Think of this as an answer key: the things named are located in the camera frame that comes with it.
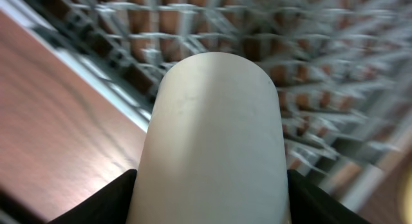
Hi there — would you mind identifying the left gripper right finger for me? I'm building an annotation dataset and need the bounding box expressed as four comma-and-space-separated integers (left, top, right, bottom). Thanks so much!
287, 169, 370, 224

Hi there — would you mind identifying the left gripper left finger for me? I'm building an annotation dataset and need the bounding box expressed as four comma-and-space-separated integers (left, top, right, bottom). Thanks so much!
48, 169, 138, 224

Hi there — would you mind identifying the white paper cup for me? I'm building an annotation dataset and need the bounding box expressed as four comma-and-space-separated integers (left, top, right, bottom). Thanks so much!
127, 52, 291, 224

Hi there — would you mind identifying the yellow plate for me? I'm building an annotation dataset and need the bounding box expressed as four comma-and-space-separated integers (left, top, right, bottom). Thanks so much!
398, 171, 411, 224

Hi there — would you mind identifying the grey dish rack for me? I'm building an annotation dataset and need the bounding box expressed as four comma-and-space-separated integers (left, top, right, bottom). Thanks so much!
19, 0, 411, 210

